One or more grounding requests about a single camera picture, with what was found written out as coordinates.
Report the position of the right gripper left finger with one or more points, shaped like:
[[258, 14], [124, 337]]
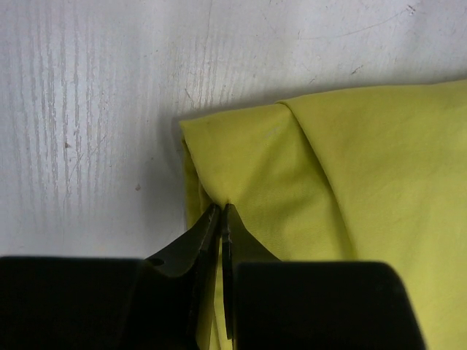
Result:
[[186, 272]]

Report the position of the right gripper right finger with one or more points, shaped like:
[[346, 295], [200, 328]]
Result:
[[238, 246]]

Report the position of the yellow-green trousers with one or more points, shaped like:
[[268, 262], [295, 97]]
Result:
[[369, 173]]

